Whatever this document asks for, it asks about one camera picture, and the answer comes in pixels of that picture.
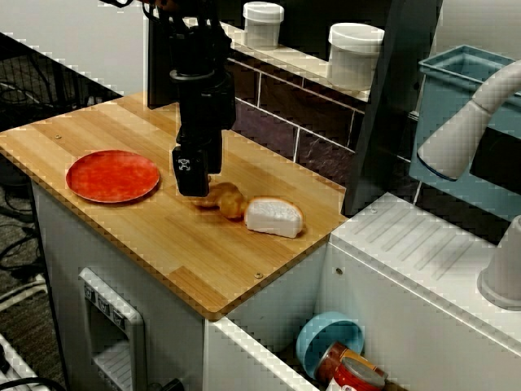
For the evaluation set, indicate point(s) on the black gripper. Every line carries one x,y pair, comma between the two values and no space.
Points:
203,106

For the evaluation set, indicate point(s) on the tan toy chicken piece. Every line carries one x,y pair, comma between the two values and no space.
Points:
230,203

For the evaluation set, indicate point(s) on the orange label soup can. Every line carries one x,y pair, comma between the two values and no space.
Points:
329,358

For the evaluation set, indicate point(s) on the red tomato can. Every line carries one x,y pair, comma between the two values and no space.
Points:
358,376

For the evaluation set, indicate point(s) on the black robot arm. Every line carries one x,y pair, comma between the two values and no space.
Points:
195,45

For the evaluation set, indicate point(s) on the red round plate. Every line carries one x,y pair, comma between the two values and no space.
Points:
112,177

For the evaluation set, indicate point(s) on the white lidded plastic jar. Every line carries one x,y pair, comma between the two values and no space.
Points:
262,28
354,57

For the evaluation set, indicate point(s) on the white toy kitchen cabinet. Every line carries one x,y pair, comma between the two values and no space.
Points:
163,309

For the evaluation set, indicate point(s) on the white toy oven panel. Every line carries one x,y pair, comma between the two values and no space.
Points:
134,322

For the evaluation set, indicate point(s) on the light blue bowl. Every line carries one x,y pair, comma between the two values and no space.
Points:
313,334

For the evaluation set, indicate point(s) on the white toy sink unit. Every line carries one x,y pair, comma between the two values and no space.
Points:
407,309

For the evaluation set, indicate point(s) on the grey toy faucet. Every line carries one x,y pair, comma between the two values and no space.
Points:
452,138

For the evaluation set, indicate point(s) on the light blue plastic bin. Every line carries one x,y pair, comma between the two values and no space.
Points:
443,69

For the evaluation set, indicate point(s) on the narrow dark kitchen post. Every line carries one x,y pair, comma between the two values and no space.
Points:
156,61

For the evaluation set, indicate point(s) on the wide dark kitchen post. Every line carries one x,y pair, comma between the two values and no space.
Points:
390,102

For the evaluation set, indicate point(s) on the aluminium extrusion frame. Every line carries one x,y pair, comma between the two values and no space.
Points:
16,366

